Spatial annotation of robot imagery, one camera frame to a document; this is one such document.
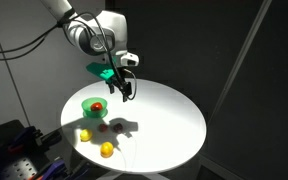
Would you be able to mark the purple orange spring clamp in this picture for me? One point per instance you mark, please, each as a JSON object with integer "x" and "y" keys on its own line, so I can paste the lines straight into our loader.
{"x": 22, "y": 136}
{"x": 52, "y": 166}

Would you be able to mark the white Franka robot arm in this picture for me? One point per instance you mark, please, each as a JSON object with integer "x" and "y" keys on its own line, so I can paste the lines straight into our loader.
{"x": 94, "y": 33}

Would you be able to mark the black clamp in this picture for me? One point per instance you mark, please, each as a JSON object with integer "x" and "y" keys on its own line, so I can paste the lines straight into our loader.
{"x": 50, "y": 137}
{"x": 79, "y": 170}

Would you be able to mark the green plastic bowl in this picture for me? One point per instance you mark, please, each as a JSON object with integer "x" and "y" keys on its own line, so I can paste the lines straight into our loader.
{"x": 88, "y": 111}

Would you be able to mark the yellow toy lemon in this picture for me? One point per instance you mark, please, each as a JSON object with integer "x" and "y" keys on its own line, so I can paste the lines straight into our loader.
{"x": 86, "y": 135}

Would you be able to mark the perforated metal plate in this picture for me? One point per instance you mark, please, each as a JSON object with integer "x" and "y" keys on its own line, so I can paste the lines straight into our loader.
{"x": 17, "y": 168}

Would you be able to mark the red toy fruit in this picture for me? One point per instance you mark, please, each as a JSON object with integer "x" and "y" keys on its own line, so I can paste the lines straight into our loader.
{"x": 96, "y": 106}

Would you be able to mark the white table pedestal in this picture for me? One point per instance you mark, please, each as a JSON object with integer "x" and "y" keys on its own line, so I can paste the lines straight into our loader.
{"x": 134, "y": 176}

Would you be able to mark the yellow orange toy fruit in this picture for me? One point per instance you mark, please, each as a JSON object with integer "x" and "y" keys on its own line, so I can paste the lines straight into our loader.
{"x": 106, "y": 149}

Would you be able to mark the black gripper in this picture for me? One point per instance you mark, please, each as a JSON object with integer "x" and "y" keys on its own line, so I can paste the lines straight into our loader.
{"x": 119, "y": 79}

